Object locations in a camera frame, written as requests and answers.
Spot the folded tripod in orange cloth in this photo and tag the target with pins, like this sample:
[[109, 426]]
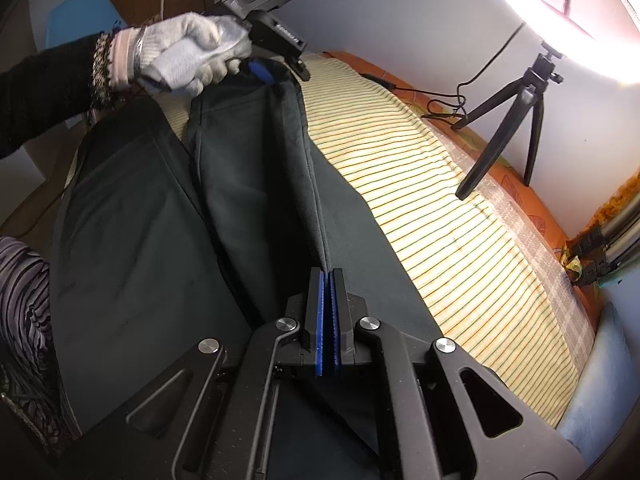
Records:
[[609, 242]]

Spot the dark green pants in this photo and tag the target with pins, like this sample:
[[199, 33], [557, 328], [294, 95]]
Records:
[[163, 240]]

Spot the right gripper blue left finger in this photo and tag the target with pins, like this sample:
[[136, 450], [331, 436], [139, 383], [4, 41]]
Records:
[[307, 309]]

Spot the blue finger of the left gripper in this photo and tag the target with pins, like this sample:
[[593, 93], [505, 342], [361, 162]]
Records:
[[260, 71]]

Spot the black mini tripod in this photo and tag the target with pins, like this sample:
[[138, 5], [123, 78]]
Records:
[[527, 93]]

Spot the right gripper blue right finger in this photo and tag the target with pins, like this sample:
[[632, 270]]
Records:
[[346, 311]]

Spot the bright ring light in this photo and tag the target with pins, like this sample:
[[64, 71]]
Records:
[[600, 35]]

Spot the yellow striped bed sheet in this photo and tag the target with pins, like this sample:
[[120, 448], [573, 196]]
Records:
[[510, 307]]

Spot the blue chair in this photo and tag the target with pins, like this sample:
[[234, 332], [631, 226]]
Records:
[[75, 19]]

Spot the left hand white glove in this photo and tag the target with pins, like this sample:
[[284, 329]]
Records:
[[183, 54]]

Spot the folded blue cloth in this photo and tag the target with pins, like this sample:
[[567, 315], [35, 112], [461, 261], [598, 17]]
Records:
[[605, 394]]

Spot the striped grey garment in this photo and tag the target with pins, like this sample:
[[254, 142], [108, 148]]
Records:
[[31, 382]]

